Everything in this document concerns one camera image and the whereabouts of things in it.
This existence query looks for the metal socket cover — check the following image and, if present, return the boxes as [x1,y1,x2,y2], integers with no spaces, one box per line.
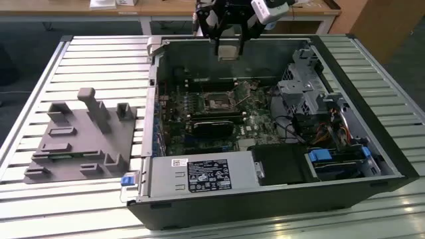
[231,83,253,108]

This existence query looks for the coloured power wire bundle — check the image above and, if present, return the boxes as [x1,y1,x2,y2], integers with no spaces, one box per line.
[312,124,353,145]

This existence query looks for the green motherboard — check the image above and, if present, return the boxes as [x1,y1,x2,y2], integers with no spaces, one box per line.
[156,79,287,156]

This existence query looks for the silver power supply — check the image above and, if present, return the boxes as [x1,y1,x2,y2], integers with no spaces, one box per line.
[146,152,263,200]

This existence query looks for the silver chipset heatsink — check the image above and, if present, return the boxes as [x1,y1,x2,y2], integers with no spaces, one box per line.
[237,138,257,150]

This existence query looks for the brass tipped cable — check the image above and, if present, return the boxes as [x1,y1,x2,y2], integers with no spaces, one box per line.
[191,11,200,35]

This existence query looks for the wooden desk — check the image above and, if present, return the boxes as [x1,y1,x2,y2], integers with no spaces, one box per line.
[0,0,343,35]

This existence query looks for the black PC case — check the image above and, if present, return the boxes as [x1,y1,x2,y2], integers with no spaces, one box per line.
[126,34,420,231]

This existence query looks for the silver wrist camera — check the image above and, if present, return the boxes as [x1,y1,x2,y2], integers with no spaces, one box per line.
[251,0,291,25]

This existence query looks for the black graphics card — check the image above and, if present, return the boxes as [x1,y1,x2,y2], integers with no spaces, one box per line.
[192,120,236,138]

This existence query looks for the metal drive cage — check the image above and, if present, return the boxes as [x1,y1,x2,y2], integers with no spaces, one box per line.
[277,48,333,118]

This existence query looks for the green RAM stick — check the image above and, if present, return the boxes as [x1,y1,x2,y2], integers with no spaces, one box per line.
[48,153,84,159]
[191,119,244,123]

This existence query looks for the silver CPU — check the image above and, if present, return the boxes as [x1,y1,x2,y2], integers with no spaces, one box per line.
[218,45,240,61]

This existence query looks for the wooden cabinet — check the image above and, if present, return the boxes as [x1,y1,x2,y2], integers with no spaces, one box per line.
[328,0,425,64]

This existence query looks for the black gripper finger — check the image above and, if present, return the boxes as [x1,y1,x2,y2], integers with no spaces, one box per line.
[196,0,224,56]
[239,11,267,55]

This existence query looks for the CPU socket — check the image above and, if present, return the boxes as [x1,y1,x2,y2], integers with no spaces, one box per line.
[203,92,239,112]

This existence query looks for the black hard disk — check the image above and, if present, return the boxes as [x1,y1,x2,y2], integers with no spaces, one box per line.
[312,161,365,180]

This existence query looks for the grey parts rack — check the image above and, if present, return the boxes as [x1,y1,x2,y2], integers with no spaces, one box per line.
[23,87,138,184]

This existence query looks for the blue disk carrier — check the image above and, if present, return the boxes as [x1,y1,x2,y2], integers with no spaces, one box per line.
[307,148,333,165]

